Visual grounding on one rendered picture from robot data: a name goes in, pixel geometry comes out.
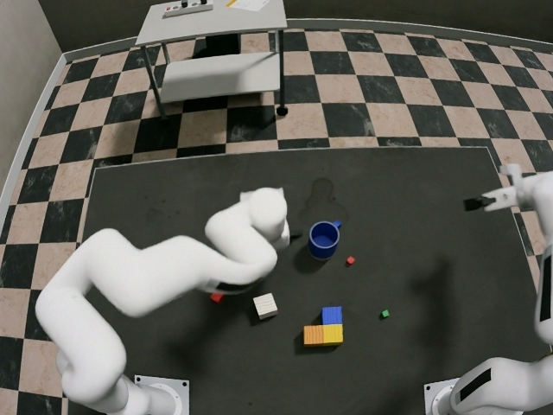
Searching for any yellow cube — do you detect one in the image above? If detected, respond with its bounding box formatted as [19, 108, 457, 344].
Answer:
[322, 324, 343, 346]

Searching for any blue mug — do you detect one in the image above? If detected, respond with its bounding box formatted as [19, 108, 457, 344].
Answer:
[308, 221, 341, 260]

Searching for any orange cube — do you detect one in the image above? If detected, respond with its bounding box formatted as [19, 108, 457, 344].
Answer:
[303, 325, 324, 347]

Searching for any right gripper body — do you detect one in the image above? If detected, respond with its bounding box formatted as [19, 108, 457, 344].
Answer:
[485, 186, 523, 213]

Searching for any blue cube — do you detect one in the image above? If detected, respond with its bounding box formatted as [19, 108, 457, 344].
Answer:
[321, 307, 342, 325]

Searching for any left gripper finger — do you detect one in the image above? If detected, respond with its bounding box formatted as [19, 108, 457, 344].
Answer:
[289, 232, 303, 246]

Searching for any red rectangular block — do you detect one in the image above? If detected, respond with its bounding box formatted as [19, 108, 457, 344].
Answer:
[210, 295, 225, 304]

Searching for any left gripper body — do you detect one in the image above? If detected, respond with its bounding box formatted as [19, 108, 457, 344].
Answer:
[270, 222, 289, 252]

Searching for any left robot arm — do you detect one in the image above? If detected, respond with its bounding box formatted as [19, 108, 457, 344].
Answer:
[35, 190, 287, 415]

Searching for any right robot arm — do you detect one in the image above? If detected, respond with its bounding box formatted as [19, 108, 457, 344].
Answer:
[431, 164, 553, 415]

